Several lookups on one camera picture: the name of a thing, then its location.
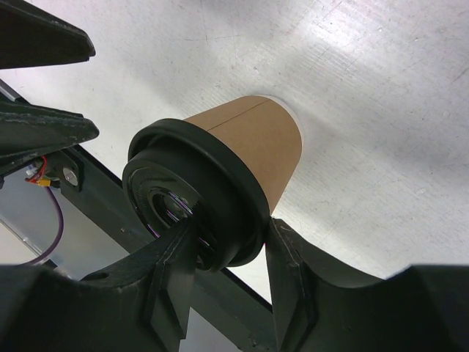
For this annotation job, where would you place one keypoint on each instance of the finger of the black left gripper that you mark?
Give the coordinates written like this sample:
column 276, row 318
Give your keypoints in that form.
column 28, row 132
column 31, row 37

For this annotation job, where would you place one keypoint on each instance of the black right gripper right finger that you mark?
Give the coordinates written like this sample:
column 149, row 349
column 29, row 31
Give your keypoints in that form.
column 322, row 304

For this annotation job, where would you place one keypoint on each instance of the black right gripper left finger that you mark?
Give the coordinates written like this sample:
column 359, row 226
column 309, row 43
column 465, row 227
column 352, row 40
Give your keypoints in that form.
column 139, row 303

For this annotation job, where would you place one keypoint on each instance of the black plastic cup lid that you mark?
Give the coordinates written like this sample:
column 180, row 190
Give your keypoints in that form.
column 176, row 171

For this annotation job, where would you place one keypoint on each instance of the brown paper coffee cup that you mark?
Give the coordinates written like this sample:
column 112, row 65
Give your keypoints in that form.
column 262, row 131

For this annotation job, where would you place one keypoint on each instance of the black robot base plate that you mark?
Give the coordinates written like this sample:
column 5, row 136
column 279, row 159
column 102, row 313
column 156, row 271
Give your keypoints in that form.
column 223, row 300

